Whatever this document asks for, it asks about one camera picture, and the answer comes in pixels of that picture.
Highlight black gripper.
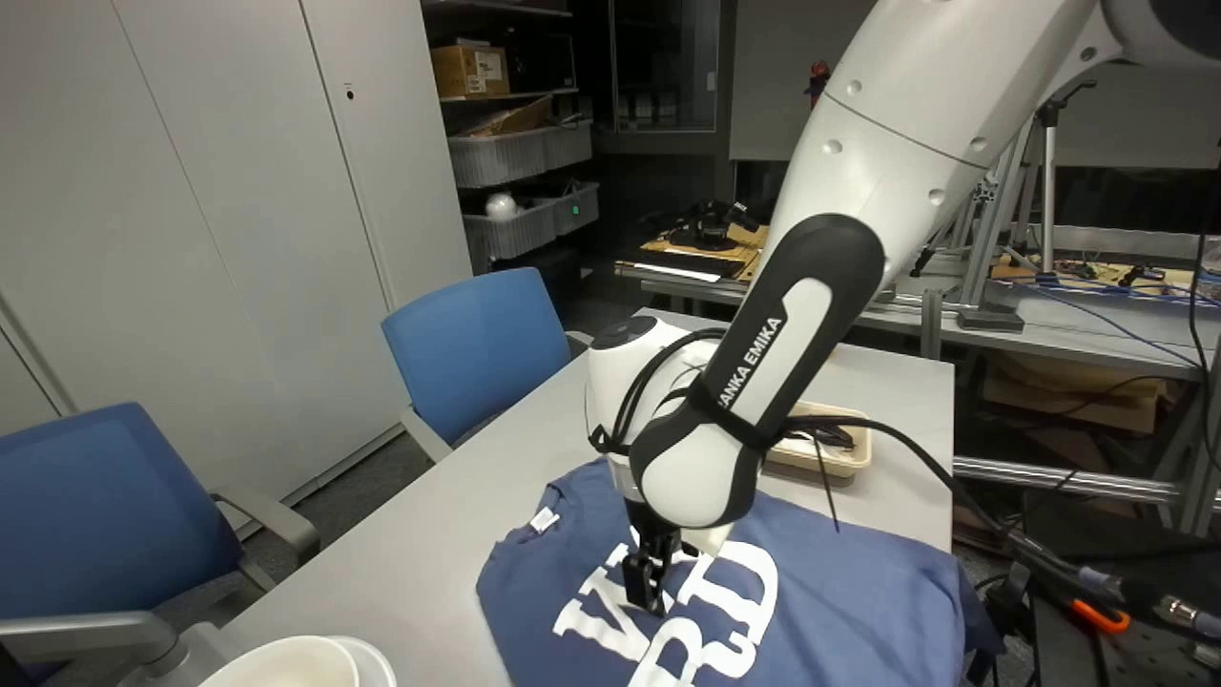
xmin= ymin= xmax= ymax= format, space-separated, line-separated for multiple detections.
xmin=621 ymin=505 xmax=684 ymax=617

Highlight blue printed T-shirt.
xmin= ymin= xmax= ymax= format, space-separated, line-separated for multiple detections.
xmin=475 ymin=463 xmax=999 ymax=687

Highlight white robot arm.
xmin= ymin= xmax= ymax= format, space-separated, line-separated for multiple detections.
xmin=583 ymin=0 xmax=1221 ymax=616

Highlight beige food tray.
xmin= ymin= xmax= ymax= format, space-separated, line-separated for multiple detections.
xmin=766 ymin=399 xmax=873 ymax=476

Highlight black utensils in tray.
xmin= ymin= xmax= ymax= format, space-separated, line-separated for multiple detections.
xmin=788 ymin=412 xmax=854 ymax=449

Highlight far blue office chair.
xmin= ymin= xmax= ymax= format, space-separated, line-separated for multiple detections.
xmin=382 ymin=268 xmax=590 ymax=463

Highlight blue office chair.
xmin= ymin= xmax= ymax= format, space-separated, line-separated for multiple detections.
xmin=382 ymin=268 xmax=590 ymax=463
xmin=0 ymin=399 xmax=320 ymax=687

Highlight white round bowl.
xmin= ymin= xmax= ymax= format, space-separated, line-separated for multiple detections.
xmin=197 ymin=633 xmax=395 ymax=687

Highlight grey metal shelf rack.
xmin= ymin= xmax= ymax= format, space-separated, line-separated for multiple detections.
xmin=420 ymin=0 xmax=597 ymax=271

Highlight cardboard box on shelf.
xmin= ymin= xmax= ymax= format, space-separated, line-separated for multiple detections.
xmin=429 ymin=42 xmax=511 ymax=98

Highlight near blue office chair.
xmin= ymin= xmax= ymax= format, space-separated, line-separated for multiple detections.
xmin=0 ymin=399 xmax=320 ymax=687

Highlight cluttered back workbench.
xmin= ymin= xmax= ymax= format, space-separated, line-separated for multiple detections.
xmin=614 ymin=234 xmax=1221 ymax=378

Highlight microphone tripod stand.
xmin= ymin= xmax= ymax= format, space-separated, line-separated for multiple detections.
xmin=1034 ymin=80 xmax=1100 ymax=285

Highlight aluminium frame stand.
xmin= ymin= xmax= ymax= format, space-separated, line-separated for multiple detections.
xmin=957 ymin=123 xmax=1034 ymax=313

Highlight orange handled clamp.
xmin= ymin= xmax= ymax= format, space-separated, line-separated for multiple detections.
xmin=1012 ymin=539 xmax=1134 ymax=638

